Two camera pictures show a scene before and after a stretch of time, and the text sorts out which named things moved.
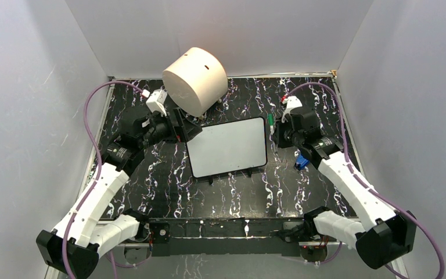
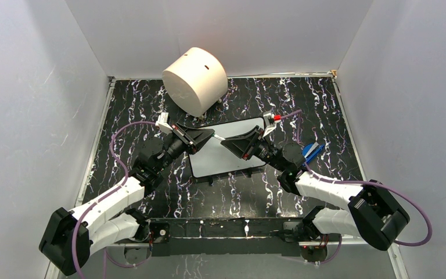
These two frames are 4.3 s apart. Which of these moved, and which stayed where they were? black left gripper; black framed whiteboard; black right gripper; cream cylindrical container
Moved: black left gripper; black right gripper
Stayed: cream cylindrical container; black framed whiteboard
